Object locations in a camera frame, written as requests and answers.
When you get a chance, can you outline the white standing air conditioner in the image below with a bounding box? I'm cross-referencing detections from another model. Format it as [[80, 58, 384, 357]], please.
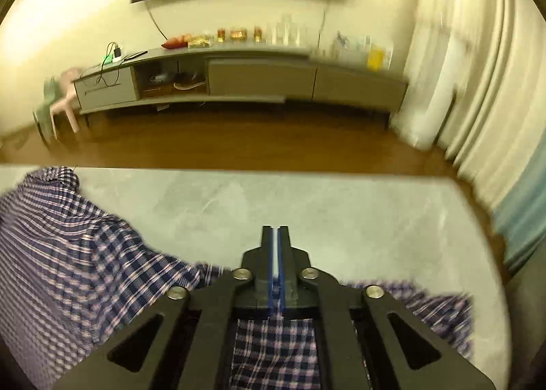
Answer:
[[390, 10, 459, 149]]

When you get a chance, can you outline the light blue curtain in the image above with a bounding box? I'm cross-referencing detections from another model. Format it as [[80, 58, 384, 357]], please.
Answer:
[[490, 189, 546, 275]]

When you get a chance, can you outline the navy plaid shirt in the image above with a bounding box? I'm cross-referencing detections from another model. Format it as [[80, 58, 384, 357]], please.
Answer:
[[0, 166, 474, 390]]

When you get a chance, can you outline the cream curtain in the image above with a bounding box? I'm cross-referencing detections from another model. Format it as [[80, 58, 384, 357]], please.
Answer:
[[444, 0, 546, 211]]

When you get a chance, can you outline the power strip with charger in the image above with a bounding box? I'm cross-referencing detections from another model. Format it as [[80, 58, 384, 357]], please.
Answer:
[[102, 43, 125, 65]]

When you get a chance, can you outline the green child chair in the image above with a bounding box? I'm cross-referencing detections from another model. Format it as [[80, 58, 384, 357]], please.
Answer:
[[33, 76, 60, 147]]

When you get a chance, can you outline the dark grey chair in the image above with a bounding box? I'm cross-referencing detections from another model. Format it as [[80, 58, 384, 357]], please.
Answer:
[[505, 257, 546, 390]]

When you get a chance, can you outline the pink child chair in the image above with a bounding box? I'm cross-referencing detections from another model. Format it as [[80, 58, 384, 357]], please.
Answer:
[[49, 68, 82, 139]]

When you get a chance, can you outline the white storage box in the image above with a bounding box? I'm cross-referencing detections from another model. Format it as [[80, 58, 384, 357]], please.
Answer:
[[332, 31, 371, 60]]

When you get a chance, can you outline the set of clear glasses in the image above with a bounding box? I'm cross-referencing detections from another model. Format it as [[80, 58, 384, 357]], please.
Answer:
[[267, 16, 310, 47]]

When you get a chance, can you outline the black cable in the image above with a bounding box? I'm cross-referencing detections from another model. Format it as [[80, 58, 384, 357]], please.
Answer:
[[145, 1, 169, 41], [318, 0, 332, 51]]

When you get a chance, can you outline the grey low cabinet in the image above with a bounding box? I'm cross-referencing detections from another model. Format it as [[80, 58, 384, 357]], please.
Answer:
[[72, 46, 409, 128]]

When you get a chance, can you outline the yellow box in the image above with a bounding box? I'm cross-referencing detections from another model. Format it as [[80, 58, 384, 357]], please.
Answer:
[[368, 46, 391, 70]]

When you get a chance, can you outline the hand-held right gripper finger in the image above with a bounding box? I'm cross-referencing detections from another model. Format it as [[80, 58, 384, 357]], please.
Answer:
[[51, 225, 277, 390], [278, 225, 498, 390]]

